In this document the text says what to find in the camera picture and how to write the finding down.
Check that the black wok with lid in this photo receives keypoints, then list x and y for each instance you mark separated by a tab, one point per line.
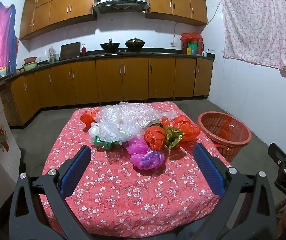
134	44

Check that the blue hanging cloth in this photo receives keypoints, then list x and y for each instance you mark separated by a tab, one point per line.
13	42

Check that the large orange plastic bag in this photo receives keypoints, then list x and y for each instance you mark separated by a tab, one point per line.
86	117

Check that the dark cutting board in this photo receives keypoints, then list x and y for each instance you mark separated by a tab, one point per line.
70	51

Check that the red plastic basket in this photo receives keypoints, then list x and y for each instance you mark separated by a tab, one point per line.
233	141

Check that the green foil bag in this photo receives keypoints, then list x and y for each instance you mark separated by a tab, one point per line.
105	143

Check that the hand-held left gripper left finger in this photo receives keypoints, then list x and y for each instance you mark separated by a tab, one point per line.
75	170

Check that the white wall socket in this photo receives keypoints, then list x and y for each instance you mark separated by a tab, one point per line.
173	44

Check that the clear bubble wrap sheet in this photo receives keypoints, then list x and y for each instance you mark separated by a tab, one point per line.
123	122

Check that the wooden base cabinets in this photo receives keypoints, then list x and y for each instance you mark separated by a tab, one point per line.
108	80

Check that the red canister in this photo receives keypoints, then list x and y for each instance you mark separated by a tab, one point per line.
184	47

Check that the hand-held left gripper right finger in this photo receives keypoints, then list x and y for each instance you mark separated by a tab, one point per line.
208	172

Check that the red basin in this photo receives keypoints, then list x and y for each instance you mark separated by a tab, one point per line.
30	60

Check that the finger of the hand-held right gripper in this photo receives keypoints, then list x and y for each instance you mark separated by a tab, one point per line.
278	155

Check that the red floral tablecloth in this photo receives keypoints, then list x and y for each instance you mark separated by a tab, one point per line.
133	192

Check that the green basin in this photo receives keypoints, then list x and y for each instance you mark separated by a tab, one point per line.
29	66

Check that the dark red bottle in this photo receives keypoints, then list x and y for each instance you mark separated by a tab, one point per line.
200	48

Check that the wooden wall cabinets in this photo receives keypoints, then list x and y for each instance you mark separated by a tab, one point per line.
58	7
175	2

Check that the clear glass jar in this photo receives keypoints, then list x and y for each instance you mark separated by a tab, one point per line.
51	56

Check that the white floral hanging cloth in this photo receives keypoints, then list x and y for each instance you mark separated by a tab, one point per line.
258	25

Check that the black kitchen countertop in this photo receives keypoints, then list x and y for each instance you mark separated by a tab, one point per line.
163	53

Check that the red plastic bag cover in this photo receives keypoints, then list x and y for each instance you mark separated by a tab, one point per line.
191	37

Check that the person's right leg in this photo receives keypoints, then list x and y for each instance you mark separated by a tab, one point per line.
203	233

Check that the gold foil bag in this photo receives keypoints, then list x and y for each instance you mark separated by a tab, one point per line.
173	136

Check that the purple plastic bag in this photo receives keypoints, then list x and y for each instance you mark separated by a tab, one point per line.
146	160

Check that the pink plastic bag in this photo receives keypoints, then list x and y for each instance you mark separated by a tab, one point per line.
136	146

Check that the white plastic bag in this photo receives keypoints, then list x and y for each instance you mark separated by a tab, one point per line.
93	132

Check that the colourful small box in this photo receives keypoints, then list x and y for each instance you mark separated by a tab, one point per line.
3	73

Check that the white mug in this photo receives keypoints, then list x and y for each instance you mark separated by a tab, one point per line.
204	54

